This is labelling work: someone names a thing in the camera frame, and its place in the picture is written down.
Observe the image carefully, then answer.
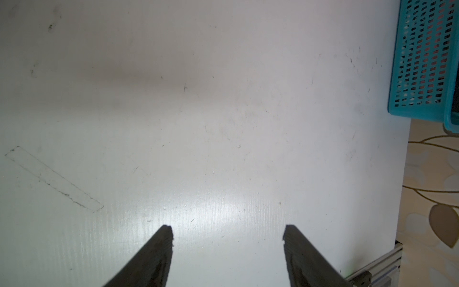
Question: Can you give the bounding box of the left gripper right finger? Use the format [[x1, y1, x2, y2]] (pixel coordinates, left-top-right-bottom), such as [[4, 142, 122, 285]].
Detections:
[[283, 225, 351, 287]]

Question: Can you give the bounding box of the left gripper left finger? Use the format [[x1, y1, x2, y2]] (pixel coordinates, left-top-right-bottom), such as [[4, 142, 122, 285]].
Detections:
[[105, 225, 173, 287]]

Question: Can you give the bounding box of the teal plastic basket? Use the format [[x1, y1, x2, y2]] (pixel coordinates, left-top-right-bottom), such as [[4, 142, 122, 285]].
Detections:
[[387, 0, 459, 133]]

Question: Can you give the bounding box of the aluminium front rail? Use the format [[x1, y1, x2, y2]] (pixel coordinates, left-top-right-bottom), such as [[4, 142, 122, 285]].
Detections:
[[346, 241, 403, 287]]

